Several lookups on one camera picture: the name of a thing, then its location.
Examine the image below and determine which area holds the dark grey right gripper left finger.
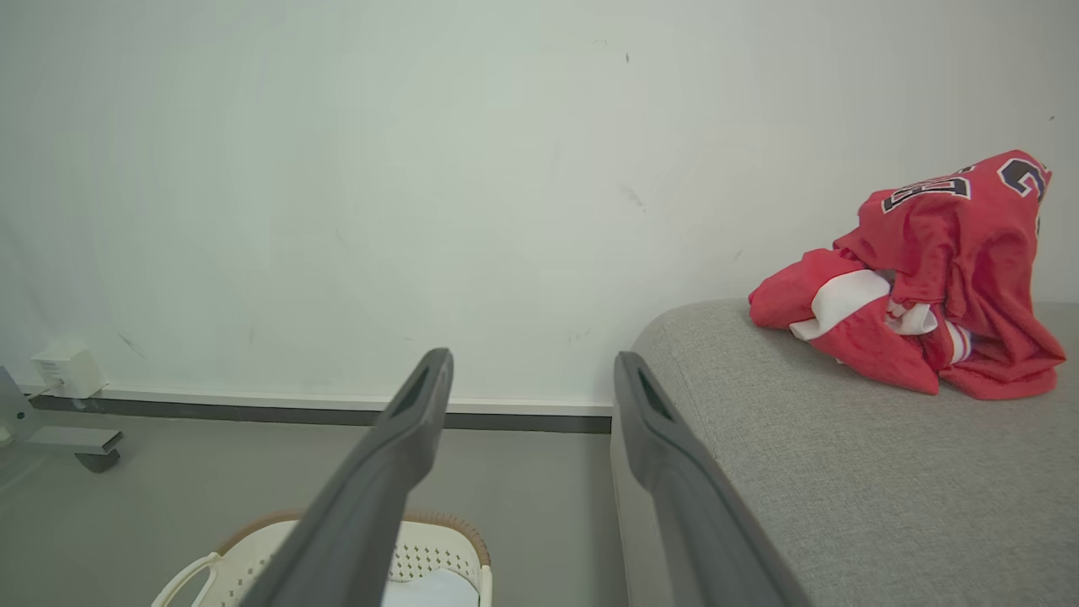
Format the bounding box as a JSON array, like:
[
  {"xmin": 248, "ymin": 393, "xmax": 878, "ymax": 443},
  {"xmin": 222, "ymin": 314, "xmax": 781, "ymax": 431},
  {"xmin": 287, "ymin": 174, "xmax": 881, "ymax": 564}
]
[{"xmin": 240, "ymin": 347, "xmax": 455, "ymax": 607}]

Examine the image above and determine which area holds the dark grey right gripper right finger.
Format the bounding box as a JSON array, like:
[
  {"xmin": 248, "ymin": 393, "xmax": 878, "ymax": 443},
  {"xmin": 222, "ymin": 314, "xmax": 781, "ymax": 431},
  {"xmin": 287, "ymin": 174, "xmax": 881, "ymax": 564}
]
[{"xmin": 612, "ymin": 351, "xmax": 812, "ymax": 607}]

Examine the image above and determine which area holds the red basketball jersey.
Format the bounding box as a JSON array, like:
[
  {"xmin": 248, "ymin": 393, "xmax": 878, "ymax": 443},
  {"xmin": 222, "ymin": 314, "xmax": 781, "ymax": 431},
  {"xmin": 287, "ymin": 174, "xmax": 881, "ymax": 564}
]
[{"xmin": 748, "ymin": 149, "xmax": 1068, "ymax": 402}]

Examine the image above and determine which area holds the cream perforated laundry basket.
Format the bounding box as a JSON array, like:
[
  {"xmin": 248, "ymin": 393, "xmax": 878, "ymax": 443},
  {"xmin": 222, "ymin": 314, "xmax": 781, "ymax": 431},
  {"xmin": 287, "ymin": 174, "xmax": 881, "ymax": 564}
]
[{"xmin": 151, "ymin": 509, "xmax": 493, "ymax": 607}]

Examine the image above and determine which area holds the white cloth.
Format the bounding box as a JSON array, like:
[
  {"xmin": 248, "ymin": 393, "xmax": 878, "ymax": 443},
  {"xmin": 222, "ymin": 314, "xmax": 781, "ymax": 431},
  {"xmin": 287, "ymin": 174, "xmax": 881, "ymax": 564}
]
[{"xmin": 381, "ymin": 567, "xmax": 482, "ymax": 607}]

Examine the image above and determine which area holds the dark grey white baseboard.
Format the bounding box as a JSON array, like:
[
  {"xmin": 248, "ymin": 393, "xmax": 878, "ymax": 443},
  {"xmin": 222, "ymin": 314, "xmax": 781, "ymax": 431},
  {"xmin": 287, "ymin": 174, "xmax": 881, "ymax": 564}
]
[{"xmin": 17, "ymin": 385, "xmax": 615, "ymax": 436}]

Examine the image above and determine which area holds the grey fabric sofa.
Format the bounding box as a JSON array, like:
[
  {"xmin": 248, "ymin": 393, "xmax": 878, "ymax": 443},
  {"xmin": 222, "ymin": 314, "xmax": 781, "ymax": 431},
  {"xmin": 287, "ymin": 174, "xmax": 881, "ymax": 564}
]
[{"xmin": 610, "ymin": 298, "xmax": 1079, "ymax": 607}]

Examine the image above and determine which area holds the white wall power adapter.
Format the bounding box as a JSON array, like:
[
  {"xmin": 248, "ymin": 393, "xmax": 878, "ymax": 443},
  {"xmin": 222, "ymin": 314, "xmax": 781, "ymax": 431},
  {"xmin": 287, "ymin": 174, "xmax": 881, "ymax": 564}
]
[{"xmin": 31, "ymin": 341, "xmax": 110, "ymax": 400}]

